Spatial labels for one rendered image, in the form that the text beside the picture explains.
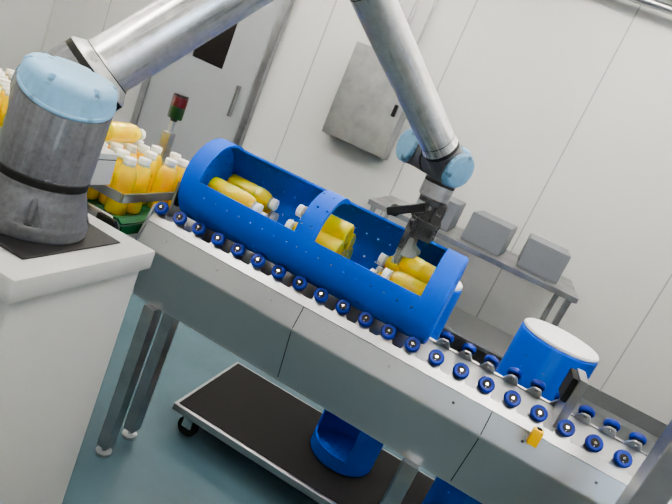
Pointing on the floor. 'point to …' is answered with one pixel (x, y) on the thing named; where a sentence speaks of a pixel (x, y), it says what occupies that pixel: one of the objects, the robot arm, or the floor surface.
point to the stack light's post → (166, 144)
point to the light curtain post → (652, 475)
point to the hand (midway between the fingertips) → (396, 257)
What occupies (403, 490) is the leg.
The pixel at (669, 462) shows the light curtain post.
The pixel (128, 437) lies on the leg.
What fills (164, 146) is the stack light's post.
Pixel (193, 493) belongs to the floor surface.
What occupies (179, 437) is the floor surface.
